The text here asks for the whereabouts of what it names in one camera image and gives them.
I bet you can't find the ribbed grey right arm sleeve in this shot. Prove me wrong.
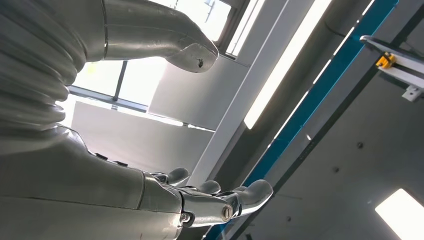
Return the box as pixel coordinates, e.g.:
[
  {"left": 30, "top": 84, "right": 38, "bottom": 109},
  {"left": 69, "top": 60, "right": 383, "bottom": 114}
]
[{"left": 0, "top": 0, "right": 88, "bottom": 158}]

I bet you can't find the thin white ceiling light strip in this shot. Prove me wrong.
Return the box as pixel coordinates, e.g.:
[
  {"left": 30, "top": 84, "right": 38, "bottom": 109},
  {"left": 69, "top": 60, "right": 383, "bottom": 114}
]
[{"left": 273, "top": 0, "right": 377, "bottom": 140}]

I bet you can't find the wide white ceiling light strip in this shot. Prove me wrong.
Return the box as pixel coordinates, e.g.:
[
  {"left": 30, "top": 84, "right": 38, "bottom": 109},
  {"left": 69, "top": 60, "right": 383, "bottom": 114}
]
[{"left": 243, "top": 0, "right": 333, "bottom": 131}]

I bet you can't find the black ceiling track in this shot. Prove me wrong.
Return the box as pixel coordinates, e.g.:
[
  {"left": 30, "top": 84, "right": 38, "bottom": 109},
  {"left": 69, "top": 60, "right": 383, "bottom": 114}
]
[{"left": 228, "top": 11, "right": 424, "bottom": 240}]

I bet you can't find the blue ceiling beam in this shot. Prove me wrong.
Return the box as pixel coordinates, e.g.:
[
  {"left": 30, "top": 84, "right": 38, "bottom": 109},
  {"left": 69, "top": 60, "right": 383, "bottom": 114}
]
[{"left": 202, "top": 0, "right": 400, "bottom": 240}]

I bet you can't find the square white ceiling light panel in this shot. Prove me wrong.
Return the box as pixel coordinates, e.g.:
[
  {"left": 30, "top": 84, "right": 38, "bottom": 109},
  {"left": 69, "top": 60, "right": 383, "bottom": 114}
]
[{"left": 374, "top": 188, "right": 424, "bottom": 240}]

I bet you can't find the grey ceiling duct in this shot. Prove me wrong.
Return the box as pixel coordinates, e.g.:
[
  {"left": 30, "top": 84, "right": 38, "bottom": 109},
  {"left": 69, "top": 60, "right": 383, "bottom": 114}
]
[{"left": 211, "top": 0, "right": 374, "bottom": 193}]

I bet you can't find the yellow rail clamp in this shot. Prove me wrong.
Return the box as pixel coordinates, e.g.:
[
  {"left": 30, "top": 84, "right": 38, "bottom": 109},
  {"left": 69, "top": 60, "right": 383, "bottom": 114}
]
[{"left": 375, "top": 52, "right": 397, "bottom": 70}]

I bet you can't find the white rail bracket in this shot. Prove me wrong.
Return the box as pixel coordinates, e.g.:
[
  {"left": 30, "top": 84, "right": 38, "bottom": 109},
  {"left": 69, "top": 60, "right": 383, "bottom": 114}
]
[{"left": 401, "top": 84, "right": 423, "bottom": 103}]

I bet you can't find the white overhead rail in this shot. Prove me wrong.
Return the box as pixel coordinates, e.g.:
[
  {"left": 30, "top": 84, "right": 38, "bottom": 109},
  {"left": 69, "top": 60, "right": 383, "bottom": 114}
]
[{"left": 359, "top": 34, "right": 424, "bottom": 90}]

